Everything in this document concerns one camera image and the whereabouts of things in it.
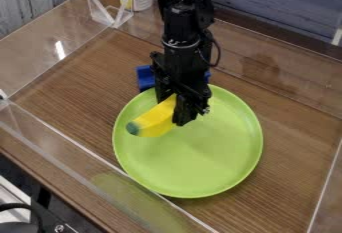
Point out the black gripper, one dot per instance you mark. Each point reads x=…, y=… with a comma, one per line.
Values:
x=181, y=54

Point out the green round plate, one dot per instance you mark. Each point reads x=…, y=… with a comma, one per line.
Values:
x=197, y=160

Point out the blue foam block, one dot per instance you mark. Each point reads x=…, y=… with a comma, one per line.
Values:
x=145, y=78

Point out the clear acrylic corner bracket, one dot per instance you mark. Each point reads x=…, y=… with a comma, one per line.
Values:
x=110, y=15

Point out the yellow toy banana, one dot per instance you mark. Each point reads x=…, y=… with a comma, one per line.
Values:
x=154, y=122

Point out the clear acrylic enclosure wall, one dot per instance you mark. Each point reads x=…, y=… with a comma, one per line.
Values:
x=67, y=77

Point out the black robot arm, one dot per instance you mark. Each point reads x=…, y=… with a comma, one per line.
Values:
x=187, y=19

